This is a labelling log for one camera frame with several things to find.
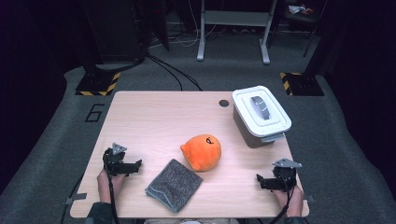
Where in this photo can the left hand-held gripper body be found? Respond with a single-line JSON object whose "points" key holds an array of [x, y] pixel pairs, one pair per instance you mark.
{"points": [[113, 163]]}

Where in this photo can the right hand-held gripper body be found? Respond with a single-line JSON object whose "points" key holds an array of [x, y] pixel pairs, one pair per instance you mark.
{"points": [[285, 177]]}

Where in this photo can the grey fluffy cloth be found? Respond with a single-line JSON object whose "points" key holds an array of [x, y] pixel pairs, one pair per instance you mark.
{"points": [[174, 185]]}

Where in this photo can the brown transparent storage box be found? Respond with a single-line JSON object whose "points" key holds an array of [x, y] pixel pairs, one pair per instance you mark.
{"points": [[249, 133]]}

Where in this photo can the orange plush toy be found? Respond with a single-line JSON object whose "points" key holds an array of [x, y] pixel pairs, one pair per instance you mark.
{"points": [[200, 154]]}

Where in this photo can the person's left hand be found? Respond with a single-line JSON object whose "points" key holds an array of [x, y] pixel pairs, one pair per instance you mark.
{"points": [[106, 186]]}

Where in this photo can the person's right hand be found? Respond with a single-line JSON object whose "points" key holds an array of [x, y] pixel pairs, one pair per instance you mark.
{"points": [[294, 203]]}

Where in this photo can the grey tape strip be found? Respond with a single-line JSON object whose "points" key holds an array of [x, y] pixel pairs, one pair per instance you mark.
{"points": [[310, 198], [76, 197]]}

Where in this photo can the black yellow striped stand base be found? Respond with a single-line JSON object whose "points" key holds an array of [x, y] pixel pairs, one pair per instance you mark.
{"points": [[93, 84], [303, 84]]}

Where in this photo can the dark round table grommet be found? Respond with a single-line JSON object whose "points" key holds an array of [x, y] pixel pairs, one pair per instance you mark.
{"points": [[223, 103]]}

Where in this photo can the black metal rack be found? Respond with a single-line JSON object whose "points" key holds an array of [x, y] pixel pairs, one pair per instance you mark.
{"points": [[303, 18]]}

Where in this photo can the small colourful items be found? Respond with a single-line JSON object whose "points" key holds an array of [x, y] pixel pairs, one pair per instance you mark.
{"points": [[299, 9]]}

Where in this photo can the white metal desk frame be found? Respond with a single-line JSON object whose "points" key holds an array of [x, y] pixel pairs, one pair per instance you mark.
{"points": [[236, 18]]}

